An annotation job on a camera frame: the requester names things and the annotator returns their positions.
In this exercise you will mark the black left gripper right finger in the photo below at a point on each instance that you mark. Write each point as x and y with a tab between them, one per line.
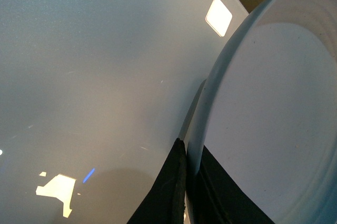
216	198

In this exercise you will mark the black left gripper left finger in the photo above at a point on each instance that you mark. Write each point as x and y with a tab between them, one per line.
165	202

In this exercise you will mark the white round plate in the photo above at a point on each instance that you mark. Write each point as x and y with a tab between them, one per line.
267	111

